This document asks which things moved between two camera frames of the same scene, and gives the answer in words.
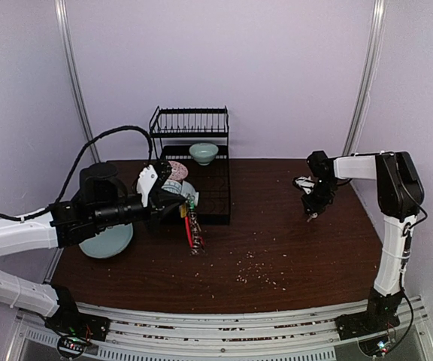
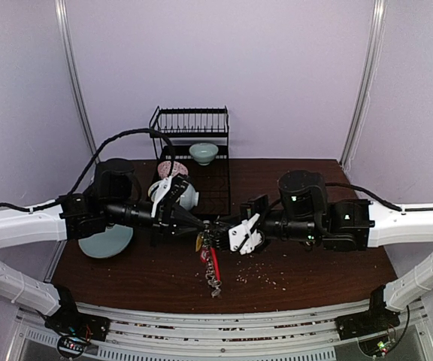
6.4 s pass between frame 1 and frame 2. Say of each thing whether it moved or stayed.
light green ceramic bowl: stayed
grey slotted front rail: stayed
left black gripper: moved
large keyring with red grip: moved
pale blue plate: stayed
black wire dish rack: stayed
